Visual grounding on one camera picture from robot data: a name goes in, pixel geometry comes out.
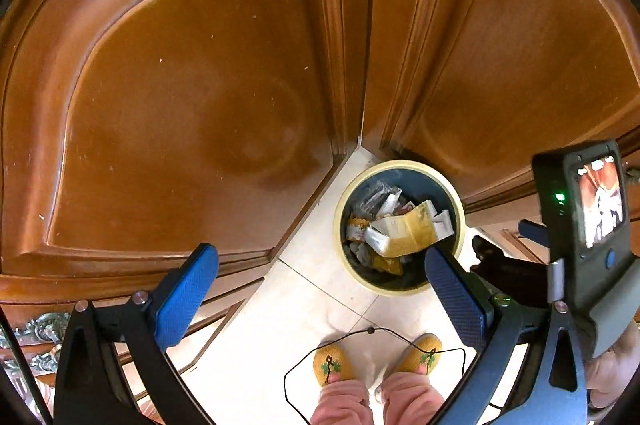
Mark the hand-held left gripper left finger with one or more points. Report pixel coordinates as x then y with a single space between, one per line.
187 295

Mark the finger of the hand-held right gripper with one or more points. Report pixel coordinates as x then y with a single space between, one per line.
534 231
505 267

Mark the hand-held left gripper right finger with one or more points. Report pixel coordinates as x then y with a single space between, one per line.
455 300

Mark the blue bin with cream rim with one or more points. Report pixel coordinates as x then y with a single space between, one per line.
442 197

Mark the person's right hand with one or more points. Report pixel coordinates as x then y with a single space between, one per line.
615 370

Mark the yellow knitted slipper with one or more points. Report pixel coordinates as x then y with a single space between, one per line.
420 352
332 362

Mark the person's right leg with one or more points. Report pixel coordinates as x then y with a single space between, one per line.
412 400

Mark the person's leg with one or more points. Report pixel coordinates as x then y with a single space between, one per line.
412 400
342 405

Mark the yellow slippers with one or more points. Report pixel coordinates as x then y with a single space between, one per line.
290 397

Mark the person's left leg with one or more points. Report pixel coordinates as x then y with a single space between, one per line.
342 405

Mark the brown wooden cabinet door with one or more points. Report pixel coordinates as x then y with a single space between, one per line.
510 55
185 80

